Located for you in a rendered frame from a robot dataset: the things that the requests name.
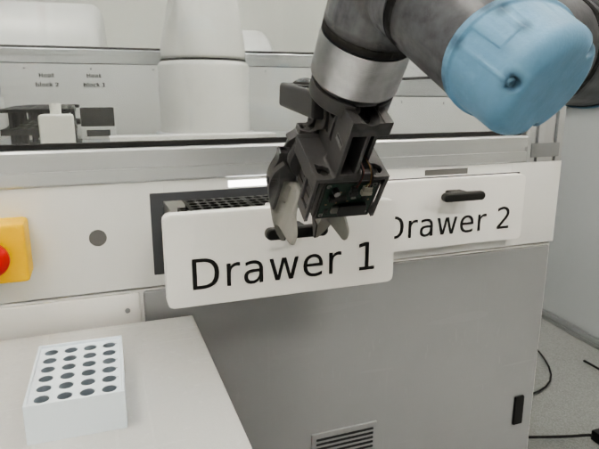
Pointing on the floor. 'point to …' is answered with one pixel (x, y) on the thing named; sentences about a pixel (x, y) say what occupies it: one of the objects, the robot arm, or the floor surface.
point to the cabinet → (359, 352)
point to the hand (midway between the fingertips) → (299, 224)
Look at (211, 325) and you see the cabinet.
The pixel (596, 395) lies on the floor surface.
